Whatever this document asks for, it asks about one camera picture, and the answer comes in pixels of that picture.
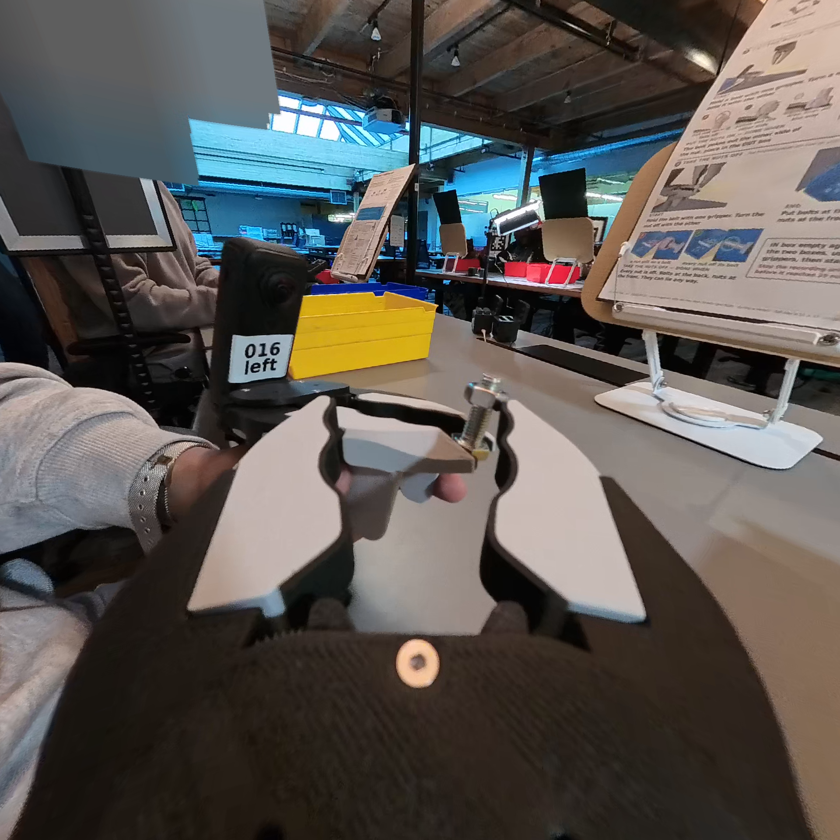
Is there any black light stand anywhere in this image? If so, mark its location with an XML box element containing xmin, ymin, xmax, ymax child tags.
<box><xmin>474</xmin><ymin>200</ymin><xmax>544</xmax><ymax>316</ymax></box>

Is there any blue plastic bin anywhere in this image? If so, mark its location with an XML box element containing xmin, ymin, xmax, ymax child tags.
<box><xmin>307</xmin><ymin>281</ymin><xmax>429</xmax><ymax>304</ymax></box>

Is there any grey desk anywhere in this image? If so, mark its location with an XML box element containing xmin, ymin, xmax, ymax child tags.
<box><xmin>282</xmin><ymin>311</ymin><xmax>840</xmax><ymax>840</ymax></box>

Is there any steel bolt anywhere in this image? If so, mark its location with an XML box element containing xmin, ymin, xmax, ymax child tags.
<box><xmin>451</xmin><ymin>373</ymin><xmax>509</xmax><ymax>462</ymax></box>

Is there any instruction sheet on white stand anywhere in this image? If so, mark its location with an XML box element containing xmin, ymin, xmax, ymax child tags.
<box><xmin>581</xmin><ymin>0</ymin><xmax>840</xmax><ymax>342</ymax></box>

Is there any black floor lamp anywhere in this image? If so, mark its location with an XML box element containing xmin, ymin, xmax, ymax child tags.
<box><xmin>408</xmin><ymin>0</ymin><xmax>426</xmax><ymax>284</ymax></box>

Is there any person's left hand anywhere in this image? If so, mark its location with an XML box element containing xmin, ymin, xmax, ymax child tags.
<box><xmin>161</xmin><ymin>445</ymin><xmax>469</xmax><ymax>527</ymax></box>

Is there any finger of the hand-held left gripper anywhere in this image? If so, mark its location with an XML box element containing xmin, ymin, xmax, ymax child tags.
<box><xmin>336</xmin><ymin>392</ymin><xmax>471</xmax><ymax>429</ymax></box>
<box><xmin>340</xmin><ymin>424</ymin><xmax>479</xmax><ymax>475</ymax></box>

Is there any black easel with framed panel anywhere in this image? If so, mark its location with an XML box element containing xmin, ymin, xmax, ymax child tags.
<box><xmin>0</xmin><ymin>98</ymin><xmax>181</xmax><ymax>421</ymax></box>

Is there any black charger dock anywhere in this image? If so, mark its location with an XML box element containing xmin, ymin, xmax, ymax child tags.
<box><xmin>471</xmin><ymin>295</ymin><xmax>531</xmax><ymax>345</ymax></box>

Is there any yellow plastic bin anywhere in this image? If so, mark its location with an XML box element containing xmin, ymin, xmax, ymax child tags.
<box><xmin>287</xmin><ymin>290</ymin><xmax>439</xmax><ymax>380</ymax></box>

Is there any beige board on stand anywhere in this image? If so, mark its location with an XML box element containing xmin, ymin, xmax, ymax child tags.
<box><xmin>541</xmin><ymin>217</ymin><xmax>595</xmax><ymax>284</ymax></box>
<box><xmin>438</xmin><ymin>223</ymin><xmax>468</xmax><ymax>273</ymax></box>

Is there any silver watch band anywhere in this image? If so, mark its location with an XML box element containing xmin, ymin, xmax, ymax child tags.
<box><xmin>128</xmin><ymin>441</ymin><xmax>211</xmax><ymax>555</ymax></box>

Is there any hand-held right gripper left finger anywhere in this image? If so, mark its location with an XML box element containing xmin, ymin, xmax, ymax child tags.
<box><xmin>187</xmin><ymin>394</ymin><xmax>355</xmax><ymax>619</ymax></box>

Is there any person's left forearm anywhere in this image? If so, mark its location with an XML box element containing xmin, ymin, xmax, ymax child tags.
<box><xmin>0</xmin><ymin>362</ymin><xmax>217</xmax><ymax>555</ymax></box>

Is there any white document stand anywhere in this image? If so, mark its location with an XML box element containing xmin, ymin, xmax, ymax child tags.
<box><xmin>594</xmin><ymin>302</ymin><xmax>840</xmax><ymax>471</ymax></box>

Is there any cardboard board with paper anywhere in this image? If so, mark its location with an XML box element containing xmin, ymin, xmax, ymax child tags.
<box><xmin>330</xmin><ymin>164</ymin><xmax>419</xmax><ymax>284</ymax></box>

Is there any ceiling projector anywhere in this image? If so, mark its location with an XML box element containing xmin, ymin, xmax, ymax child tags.
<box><xmin>361</xmin><ymin>98</ymin><xmax>406</xmax><ymax>135</ymax></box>

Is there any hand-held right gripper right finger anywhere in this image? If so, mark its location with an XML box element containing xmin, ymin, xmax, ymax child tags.
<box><xmin>480</xmin><ymin>399</ymin><xmax>647</xmax><ymax>624</ymax></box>

